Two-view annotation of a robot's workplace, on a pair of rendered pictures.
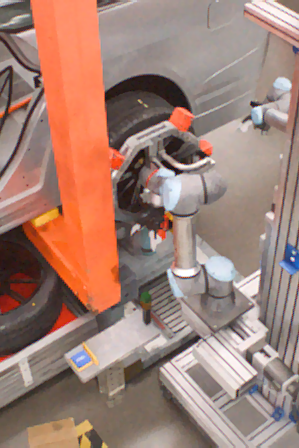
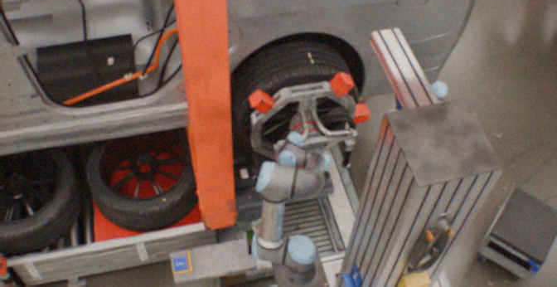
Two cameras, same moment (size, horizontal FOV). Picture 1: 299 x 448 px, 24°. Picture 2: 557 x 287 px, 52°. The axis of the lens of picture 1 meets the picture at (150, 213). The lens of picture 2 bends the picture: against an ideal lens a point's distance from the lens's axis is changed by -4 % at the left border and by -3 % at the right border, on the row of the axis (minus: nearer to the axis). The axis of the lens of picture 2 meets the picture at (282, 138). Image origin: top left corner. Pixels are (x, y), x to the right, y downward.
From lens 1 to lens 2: 0.87 m
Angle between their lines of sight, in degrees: 14
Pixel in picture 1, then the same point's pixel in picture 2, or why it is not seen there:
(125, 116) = (288, 66)
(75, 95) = (196, 61)
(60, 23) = not seen: outside the picture
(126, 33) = not seen: outside the picture
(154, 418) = not seen: outside the picture
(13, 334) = (139, 218)
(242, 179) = not seen: hidden behind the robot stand
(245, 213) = not seen: hidden behind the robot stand
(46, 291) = (179, 192)
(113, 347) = (212, 264)
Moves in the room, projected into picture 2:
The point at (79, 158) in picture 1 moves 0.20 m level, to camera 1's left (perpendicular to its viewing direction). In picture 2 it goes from (197, 113) to (152, 98)
